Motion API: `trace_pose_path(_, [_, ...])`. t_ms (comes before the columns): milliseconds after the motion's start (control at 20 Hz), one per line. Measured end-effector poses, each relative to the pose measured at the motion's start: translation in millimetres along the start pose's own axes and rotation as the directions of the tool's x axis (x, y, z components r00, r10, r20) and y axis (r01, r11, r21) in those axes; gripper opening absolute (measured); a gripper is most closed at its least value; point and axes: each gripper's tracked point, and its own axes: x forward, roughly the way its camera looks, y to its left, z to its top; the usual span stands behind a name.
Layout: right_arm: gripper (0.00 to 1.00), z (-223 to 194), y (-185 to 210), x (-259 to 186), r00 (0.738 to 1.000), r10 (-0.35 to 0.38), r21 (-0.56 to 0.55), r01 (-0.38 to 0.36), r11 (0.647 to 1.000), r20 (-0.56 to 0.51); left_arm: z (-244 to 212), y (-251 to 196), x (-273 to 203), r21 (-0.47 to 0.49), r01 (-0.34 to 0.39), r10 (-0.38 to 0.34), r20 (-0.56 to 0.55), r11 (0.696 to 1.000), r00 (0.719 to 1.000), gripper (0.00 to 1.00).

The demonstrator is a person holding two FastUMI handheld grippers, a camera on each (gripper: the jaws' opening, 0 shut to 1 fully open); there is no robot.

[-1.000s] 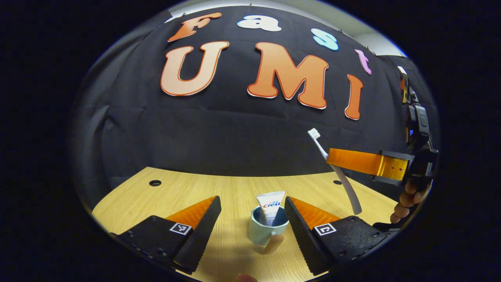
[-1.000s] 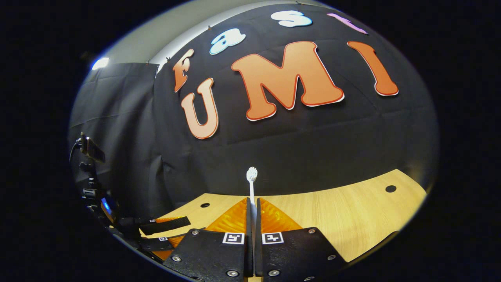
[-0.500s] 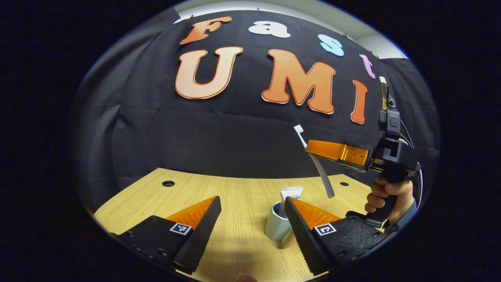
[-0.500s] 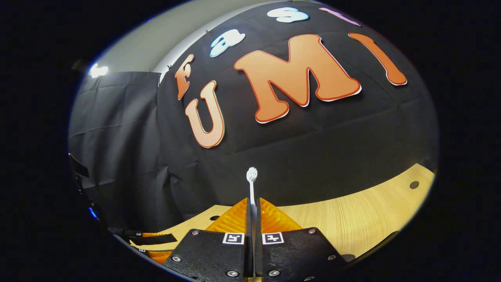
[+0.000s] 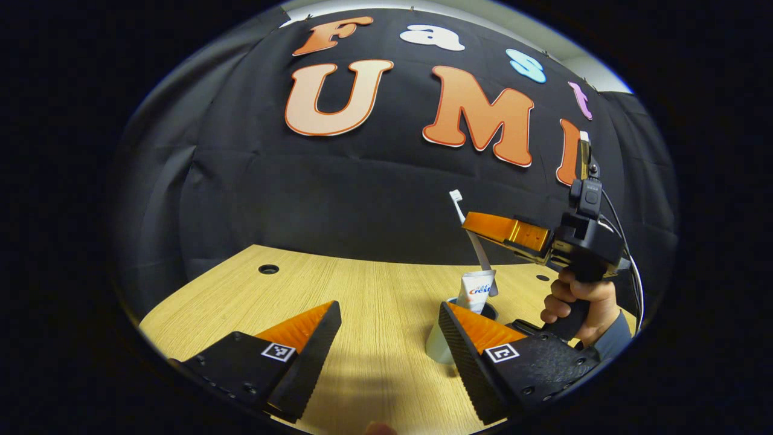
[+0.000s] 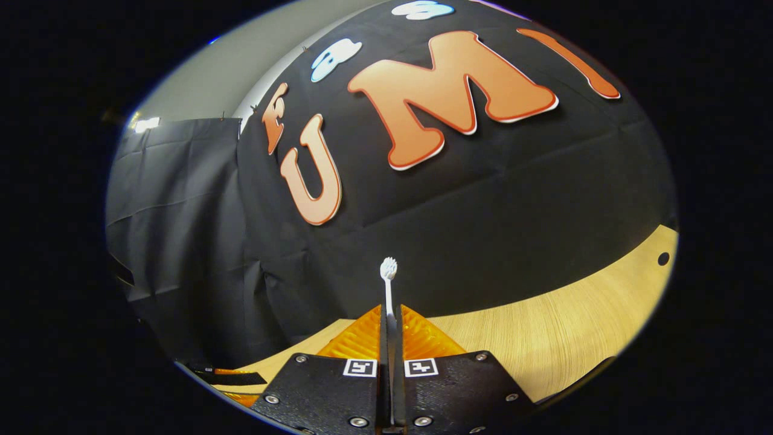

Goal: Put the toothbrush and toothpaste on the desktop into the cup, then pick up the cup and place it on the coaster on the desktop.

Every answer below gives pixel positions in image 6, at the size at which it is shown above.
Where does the white toothbrush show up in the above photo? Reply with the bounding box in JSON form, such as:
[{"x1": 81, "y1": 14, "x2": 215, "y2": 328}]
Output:
[{"x1": 380, "y1": 257, "x2": 399, "y2": 427}]

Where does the wooden desktop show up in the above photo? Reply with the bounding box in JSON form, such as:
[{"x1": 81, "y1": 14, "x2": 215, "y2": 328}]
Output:
[{"x1": 208, "y1": 225, "x2": 679, "y2": 411}]

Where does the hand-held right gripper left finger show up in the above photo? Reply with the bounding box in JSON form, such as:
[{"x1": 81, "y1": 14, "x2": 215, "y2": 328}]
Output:
[{"x1": 251, "y1": 304, "x2": 390, "y2": 435}]

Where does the dark grey side cloth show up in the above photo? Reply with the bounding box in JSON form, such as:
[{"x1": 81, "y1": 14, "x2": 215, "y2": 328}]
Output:
[{"x1": 106, "y1": 117, "x2": 266, "y2": 369}]

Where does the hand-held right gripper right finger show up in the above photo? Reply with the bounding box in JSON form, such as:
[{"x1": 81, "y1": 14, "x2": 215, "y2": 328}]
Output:
[{"x1": 396, "y1": 304, "x2": 537, "y2": 435}]

